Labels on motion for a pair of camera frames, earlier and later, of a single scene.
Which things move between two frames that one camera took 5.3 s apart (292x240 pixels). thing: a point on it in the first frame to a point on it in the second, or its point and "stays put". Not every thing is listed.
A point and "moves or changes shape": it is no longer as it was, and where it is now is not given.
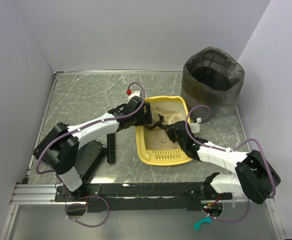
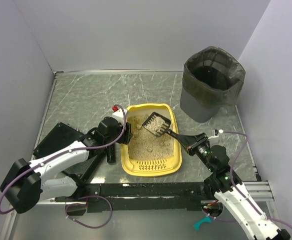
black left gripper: [147, 114] to [127, 132]
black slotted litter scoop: [151, 126] moves or changes shape
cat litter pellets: [158, 137] to [145, 145]
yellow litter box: [154, 146] moves or changes shape
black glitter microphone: [111, 149] stays put
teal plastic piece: [196, 225] stays put
